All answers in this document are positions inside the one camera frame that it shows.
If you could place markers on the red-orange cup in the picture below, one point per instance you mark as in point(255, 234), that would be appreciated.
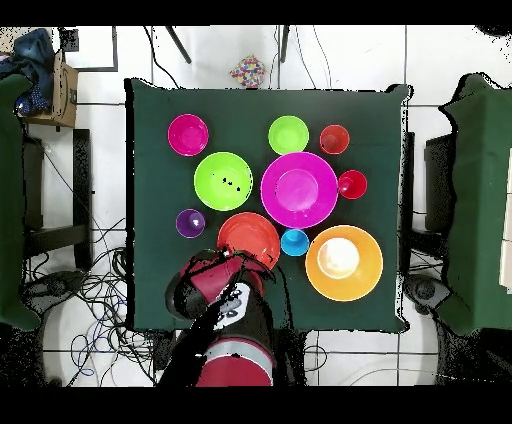
point(334, 139)

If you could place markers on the blue cup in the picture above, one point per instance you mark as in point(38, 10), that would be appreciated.
point(295, 242)

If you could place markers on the black metal frame stand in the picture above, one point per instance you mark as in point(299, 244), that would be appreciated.
point(440, 184)
point(82, 200)

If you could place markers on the large pink bowl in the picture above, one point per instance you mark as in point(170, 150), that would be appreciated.
point(299, 190)

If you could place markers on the green cloth covered side table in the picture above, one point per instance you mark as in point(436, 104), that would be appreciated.
point(10, 200)
point(480, 200)

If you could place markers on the thin black square frame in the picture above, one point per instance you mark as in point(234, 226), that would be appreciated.
point(96, 69)

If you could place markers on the purple cup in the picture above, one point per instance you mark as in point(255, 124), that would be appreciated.
point(190, 223)

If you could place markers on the dark green table cloth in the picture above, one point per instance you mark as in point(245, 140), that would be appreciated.
point(160, 260)

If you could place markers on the red cup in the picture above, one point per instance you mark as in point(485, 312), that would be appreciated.
point(354, 184)

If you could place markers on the large green bowl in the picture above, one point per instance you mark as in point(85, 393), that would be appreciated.
point(216, 192)

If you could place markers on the colourful patterned box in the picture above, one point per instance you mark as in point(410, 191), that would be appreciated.
point(248, 72)

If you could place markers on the small green bowl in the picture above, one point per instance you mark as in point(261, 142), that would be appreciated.
point(288, 134)

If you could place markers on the large orange bowl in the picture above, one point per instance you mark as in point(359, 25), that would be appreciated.
point(360, 280)

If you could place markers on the black pedestal leg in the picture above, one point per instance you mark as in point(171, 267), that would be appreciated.
point(424, 290)
point(52, 286)

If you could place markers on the red-orange bowl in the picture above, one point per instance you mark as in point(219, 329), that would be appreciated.
point(248, 234)

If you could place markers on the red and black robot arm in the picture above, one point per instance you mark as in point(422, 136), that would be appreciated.
point(236, 368)

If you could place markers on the small pink bowl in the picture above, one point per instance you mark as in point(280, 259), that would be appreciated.
point(188, 134)

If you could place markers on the blue cloth bundle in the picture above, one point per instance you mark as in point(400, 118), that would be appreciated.
point(34, 52)

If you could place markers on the black tripod leg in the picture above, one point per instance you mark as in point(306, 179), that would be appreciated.
point(283, 44)
point(178, 44)

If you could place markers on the brown cardboard box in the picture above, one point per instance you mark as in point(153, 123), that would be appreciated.
point(66, 100)

